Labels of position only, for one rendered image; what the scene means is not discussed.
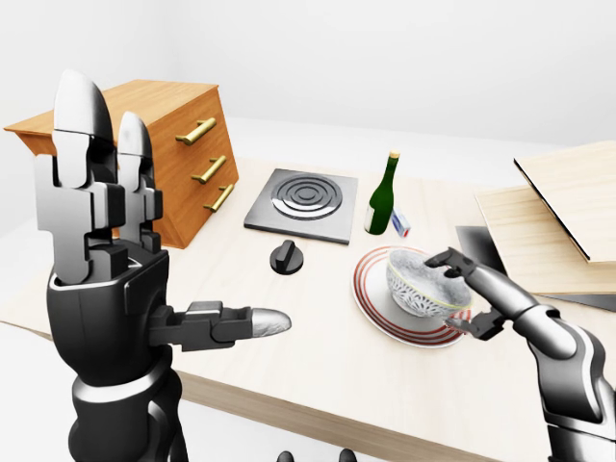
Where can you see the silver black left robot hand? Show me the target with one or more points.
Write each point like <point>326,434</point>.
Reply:
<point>101,317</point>

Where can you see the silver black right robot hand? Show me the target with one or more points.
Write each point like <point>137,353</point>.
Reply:
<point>553,337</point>

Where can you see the patterned white bowl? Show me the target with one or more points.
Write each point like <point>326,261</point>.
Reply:
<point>418,289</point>

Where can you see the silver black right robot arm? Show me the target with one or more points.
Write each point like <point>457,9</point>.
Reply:
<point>582,443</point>

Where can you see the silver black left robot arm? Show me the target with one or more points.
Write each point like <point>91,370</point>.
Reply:
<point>120,423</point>

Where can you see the white plate with red rings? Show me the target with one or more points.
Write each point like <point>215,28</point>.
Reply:
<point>373,298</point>

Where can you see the flat dark stove plate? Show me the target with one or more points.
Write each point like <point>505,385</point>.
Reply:
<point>308,195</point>

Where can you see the pale wood board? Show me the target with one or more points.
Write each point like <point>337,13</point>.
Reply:
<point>529,240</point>

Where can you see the wooden cabinet drawer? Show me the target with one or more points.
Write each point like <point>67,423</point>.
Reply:
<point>190,115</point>
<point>195,223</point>
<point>185,185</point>

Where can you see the pale wood panel black edge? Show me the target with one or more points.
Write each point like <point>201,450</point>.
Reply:
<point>572,192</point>

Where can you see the small white blue red box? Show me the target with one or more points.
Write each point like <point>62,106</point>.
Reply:
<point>402,223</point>

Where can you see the round black stove knob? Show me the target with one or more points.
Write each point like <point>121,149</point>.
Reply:
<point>287,260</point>

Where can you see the wooden cabinet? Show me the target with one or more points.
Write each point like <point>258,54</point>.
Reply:
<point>144,103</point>

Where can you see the green glass bottle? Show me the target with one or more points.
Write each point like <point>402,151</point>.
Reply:
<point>380,202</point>

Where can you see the small dark rounded shape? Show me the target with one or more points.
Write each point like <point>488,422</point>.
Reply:
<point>347,455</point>
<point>285,457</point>

